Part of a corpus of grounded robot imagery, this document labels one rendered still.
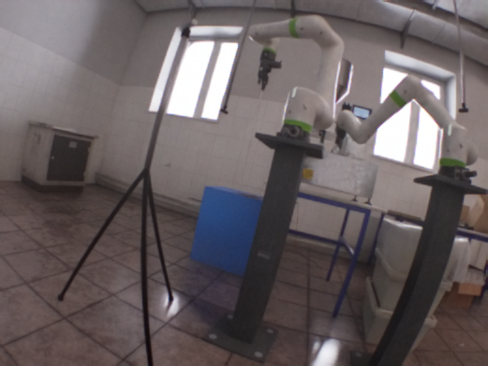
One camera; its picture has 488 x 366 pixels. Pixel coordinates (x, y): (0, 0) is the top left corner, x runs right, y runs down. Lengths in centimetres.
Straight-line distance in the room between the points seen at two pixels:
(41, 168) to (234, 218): 239
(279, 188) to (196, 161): 275
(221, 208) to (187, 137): 205
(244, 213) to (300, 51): 268
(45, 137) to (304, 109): 293
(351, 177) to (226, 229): 97
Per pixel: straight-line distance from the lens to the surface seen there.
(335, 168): 169
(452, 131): 116
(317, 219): 334
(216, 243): 196
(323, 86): 124
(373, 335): 157
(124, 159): 441
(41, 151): 338
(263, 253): 104
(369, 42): 409
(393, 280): 143
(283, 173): 100
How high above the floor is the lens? 75
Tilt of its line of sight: 2 degrees down
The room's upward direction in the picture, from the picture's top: 13 degrees clockwise
